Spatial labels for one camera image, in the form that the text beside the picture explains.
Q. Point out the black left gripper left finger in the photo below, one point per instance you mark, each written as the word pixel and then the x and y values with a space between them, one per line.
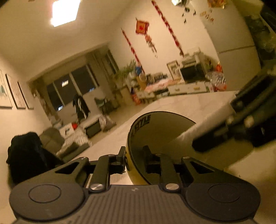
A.
pixel 117 162

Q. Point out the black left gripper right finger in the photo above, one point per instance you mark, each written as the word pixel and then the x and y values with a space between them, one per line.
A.
pixel 151 161

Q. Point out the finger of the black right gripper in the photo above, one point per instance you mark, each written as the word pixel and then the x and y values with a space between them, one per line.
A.
pixel 212 139

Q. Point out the white sponge block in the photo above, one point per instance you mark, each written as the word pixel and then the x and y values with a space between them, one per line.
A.
pixel 183 143

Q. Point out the yellow duck bowl black inside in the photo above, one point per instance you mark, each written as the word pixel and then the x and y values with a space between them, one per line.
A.
pixel 155 130

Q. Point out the grey backpack on floor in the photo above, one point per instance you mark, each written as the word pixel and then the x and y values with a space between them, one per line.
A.
pixel 106 123

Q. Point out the plastic bag with red items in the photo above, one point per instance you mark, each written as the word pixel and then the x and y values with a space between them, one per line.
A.
pixel 217 79

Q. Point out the grey sofa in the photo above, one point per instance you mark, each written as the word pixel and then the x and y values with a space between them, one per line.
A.
pixel 65 148

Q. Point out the white deer cushion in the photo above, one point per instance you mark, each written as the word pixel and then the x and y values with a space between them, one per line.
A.
pixel 66 130

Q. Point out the white tv cabinet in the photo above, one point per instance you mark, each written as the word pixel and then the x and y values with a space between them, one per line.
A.
pixel 172 88

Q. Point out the black folding chair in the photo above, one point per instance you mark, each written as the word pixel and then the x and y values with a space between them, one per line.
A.
pixel 104 105

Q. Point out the clothes on rack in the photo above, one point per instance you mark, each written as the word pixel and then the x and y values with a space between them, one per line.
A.
pixel 81 107

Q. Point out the black microwave oven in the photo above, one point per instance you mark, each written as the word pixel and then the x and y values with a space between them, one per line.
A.
pixel 193 73

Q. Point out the white printer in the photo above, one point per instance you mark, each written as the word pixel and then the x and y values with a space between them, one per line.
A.
pixel 196 57

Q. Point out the framed picture on cabinet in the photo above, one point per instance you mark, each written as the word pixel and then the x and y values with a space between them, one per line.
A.
pixel 174 70

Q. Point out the green potted plant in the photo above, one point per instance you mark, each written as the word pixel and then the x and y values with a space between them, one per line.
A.
pixel 123 73

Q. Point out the black coat on chair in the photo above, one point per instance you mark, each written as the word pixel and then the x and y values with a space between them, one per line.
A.
pixel 28 158

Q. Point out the silver refrigerator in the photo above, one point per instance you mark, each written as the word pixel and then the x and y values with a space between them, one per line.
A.
pixel 232 41

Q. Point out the square ceiling lamp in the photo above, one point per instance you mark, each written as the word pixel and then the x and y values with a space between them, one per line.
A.
pixel 64 11

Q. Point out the framed wall picture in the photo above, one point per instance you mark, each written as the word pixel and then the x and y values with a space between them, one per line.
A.
pixel 27 96
pixel 16 93
pixel 4 97

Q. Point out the red knot wall ornament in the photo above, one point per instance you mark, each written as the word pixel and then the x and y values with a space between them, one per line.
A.
pixel 142 29

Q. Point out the deer antler wall clock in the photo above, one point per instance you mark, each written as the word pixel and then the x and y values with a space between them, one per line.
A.
pixel 184 5

